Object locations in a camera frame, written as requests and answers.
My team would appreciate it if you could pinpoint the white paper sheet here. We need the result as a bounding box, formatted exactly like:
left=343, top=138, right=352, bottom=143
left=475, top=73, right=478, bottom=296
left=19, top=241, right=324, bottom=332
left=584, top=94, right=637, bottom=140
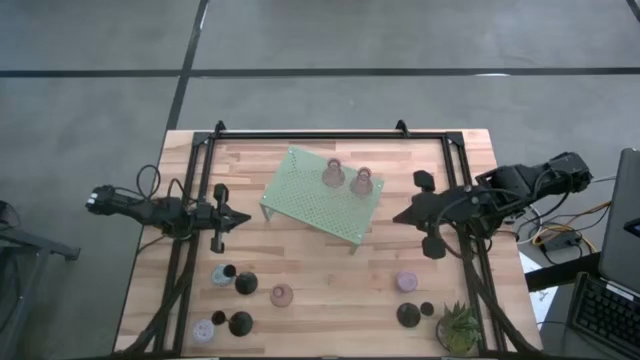
left=519, top=252, right=559, bottom=326

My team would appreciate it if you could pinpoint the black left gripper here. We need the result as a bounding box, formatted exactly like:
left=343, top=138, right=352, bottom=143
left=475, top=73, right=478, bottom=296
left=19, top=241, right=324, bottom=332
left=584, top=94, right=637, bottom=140
left=196, top=183, right=252, bottom=255

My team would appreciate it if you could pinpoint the purple glass votive holder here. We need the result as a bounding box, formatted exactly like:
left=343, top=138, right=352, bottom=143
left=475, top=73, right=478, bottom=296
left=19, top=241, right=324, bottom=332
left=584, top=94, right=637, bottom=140
left=395, top=270, right=420, bottom=294

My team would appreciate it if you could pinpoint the potted green succulent plant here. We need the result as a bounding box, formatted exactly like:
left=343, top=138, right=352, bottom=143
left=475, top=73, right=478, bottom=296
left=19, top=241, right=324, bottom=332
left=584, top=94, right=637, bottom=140
left=434, top=300, right=484, bottom=357

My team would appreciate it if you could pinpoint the green perforated metal shelf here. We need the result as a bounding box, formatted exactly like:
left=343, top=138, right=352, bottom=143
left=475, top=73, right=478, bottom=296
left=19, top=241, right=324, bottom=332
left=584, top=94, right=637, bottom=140
left=259, top=146, right=385, bottom=254

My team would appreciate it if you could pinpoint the black power adapter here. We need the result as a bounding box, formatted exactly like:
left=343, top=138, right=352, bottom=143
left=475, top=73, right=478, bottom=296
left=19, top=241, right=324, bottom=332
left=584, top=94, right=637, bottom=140
left=542, top=230, right=584, bottom=256

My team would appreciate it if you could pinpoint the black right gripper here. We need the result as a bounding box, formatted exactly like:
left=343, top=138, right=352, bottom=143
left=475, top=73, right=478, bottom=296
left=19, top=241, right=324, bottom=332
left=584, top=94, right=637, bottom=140
left=393, top=169, right=481, bottom=260

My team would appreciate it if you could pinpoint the black aluminium frame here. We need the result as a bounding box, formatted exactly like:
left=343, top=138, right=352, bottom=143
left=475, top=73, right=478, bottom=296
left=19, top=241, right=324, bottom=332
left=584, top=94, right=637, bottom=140
left=112, top=119, right=544, bottom=359

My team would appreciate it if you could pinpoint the black metal candlestick holder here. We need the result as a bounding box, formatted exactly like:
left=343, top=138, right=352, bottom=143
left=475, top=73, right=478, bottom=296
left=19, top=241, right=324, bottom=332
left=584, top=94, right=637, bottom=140
left=396, top=301, right=435, bottom=329
left=222, top=263, right=259, bottom=296
left=210, top=309, right=254, bottom=338

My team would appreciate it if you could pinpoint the black flat bar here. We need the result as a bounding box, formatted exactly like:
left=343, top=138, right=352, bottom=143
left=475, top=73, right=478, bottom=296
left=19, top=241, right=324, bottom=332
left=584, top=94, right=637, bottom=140
left=524, top=252, right=601, bottom=293

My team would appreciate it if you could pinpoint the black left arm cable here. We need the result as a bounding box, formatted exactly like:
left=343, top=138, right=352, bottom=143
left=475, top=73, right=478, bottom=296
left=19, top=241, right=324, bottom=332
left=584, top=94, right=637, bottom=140
left=115, top=163, right=194, bottom=202

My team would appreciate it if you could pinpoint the yellow cable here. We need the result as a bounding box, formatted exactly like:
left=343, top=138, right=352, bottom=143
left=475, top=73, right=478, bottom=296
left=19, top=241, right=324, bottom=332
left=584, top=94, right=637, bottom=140
left=532, top=201, right=612, bottom=251

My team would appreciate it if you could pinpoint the grey glass votive holder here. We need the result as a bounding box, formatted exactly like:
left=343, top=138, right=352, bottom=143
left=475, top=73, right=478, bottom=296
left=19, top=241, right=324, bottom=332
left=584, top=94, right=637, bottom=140
left=210, top=263, right=234, bottom=288

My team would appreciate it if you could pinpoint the grey laptop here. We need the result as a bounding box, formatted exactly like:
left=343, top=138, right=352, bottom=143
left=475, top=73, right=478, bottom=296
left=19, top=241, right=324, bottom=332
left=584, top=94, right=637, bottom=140
left=598, top=147, right=640, bottom=296

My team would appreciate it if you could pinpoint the black keyboard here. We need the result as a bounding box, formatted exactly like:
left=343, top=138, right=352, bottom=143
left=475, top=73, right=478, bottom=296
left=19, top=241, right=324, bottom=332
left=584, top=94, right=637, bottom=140
left=569, top=272, right=640, bottom=359

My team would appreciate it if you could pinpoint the grey metal cart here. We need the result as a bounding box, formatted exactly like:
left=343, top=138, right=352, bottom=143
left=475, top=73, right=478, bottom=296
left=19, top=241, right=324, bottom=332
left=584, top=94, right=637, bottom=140
left=0, top=199, right=81, bottom=360

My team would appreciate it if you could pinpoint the pink glass candle holder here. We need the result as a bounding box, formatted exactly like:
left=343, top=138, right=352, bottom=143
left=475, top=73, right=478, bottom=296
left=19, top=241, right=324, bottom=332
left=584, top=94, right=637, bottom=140
left=269, top=283, right=295, bottom=308
left=321, top=157, right=347, bottom=190
left=348, top=166, right=375, bottom=198

